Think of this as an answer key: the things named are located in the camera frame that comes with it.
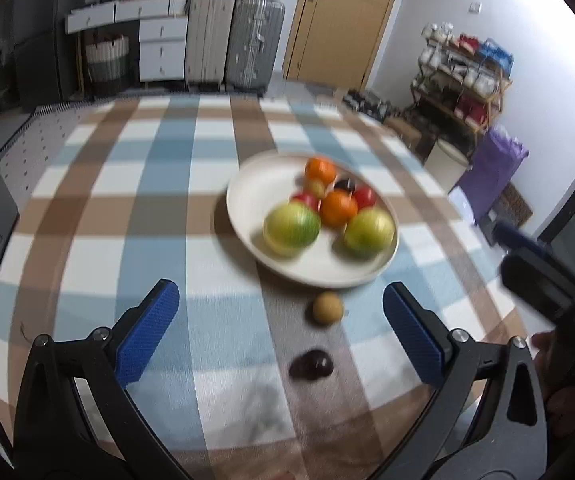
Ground large orange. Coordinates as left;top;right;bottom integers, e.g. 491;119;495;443
320;191;359;228

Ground white bucket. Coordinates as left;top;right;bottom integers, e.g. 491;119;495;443
423;138;469;193

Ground small orange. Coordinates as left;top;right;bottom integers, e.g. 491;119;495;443
305;157;337;185

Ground wooden shoe rack with shoes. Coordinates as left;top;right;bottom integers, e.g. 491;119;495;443
410;22;514;148

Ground cream round plate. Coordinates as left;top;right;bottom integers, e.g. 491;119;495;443
226;151;399;289

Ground woven laundry basket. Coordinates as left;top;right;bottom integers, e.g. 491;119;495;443
85;35;131;96

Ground red tomato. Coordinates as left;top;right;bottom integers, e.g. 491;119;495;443
352;186;378;211
290;192;319;213

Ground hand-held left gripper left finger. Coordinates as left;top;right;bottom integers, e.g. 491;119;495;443
12;279;193;480

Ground dark shoes on floor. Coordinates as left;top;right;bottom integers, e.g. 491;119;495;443
342;89;393;123

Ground beige suitcase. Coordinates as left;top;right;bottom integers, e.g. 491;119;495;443
185;0;236;92

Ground wooden door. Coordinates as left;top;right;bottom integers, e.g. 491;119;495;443
282;0;405;92

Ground white desk drawers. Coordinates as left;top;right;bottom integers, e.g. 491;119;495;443
66;0;188;35

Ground silver suitcase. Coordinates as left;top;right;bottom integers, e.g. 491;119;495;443
225;0;286;95

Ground white drawer cabinet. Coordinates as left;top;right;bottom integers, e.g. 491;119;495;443
138;16;188;82

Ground person's right hand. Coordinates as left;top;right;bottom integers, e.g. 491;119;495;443
531;331;575;438

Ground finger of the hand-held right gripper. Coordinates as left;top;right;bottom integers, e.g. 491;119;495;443
492;220;575;323

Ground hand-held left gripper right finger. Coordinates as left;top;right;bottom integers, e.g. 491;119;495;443
375;282;551;480

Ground grey dotted floor mat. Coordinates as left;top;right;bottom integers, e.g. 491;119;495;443
0;100;113;196

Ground cardboard box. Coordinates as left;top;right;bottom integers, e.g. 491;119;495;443
385;116;435;156

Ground patterned brown box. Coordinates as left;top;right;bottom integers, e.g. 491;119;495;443
497;182;533;226

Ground purple plastic bag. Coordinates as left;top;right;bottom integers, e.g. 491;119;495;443
455;125;529;226

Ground black glass cabinet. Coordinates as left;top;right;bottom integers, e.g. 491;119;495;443
0;0;86;126

